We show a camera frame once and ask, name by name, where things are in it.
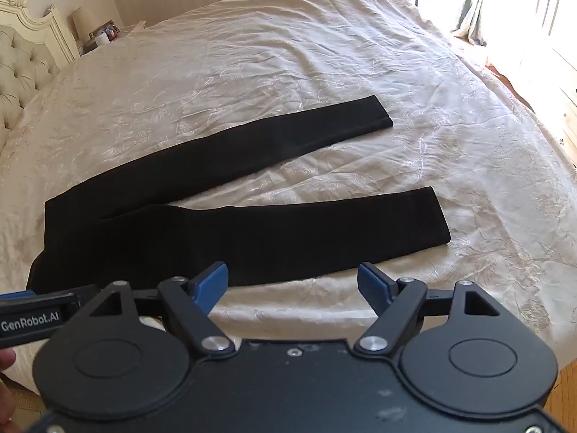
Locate black pants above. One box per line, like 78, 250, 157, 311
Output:
26, 95, 452, 296

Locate beige embroidered bedspread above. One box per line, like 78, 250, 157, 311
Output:
0, 0, 577, 400

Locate cream drawer cabinet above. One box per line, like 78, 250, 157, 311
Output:
558, 85, 577, 147

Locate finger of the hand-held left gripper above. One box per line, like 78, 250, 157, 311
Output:
76, 284, 100, 311

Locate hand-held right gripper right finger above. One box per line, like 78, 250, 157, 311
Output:
354, 262, 503, 355

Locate cluttered nightstand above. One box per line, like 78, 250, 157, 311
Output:
80, 20, 147, 57

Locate person's left hand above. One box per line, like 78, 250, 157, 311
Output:
0, 351, 21, 421

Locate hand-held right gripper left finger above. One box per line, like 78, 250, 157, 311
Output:
85, 261, 236, 358

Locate sheer light curtain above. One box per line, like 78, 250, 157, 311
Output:
450, 0, 494, 49

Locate cream tufted headboard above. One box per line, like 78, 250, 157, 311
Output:
0, 0, 83, 147

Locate cream table lamp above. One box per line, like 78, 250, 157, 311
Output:
71, 6, 98, 45

